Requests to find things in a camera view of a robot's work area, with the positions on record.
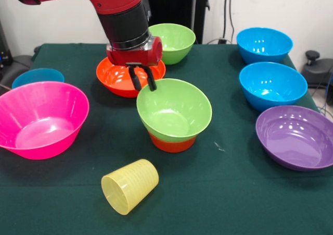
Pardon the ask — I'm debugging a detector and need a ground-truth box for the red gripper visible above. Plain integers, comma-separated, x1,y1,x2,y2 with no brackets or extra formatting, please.
106,36,163,92

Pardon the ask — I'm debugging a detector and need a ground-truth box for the green bowl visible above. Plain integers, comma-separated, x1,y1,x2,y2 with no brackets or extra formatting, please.
136,78,213,143
148,23,196,66

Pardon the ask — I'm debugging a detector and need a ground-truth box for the small orange bowl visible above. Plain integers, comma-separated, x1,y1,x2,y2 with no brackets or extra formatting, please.
148,130,197,154

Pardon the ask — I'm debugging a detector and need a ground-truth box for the yellow plastic cup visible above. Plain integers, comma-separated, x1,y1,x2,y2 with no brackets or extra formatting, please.
101,158,160,216

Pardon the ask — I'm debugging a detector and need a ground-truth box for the large pink bowl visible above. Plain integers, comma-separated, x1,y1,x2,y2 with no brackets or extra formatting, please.
0,81,90,160

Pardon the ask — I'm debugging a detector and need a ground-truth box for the large orange-red bowl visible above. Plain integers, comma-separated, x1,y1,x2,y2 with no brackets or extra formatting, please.
96,56,167,98

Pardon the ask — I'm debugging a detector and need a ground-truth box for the small blue bowl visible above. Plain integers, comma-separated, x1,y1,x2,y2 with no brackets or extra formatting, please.
11,68,65,89

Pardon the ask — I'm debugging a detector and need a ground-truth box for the large blue bowl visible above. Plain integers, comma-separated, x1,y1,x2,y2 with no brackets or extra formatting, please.
236,27,294,64
238,61,308,113

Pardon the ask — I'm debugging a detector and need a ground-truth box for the dark green tablecloth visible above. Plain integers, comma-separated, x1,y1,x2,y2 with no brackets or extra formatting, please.
0,42,333,235

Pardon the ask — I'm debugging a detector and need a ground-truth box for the black equipment box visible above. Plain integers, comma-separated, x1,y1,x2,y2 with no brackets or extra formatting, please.
0,21,14,66

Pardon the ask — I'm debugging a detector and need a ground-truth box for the purple bowl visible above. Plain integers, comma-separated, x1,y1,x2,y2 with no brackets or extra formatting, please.
255,105,333,172

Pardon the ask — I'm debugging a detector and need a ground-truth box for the black stand with knob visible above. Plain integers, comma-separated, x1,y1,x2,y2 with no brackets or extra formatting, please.
301,50,333,86

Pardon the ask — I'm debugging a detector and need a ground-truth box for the black hanging cable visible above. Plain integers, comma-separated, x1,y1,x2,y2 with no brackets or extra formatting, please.
208,0,236,45

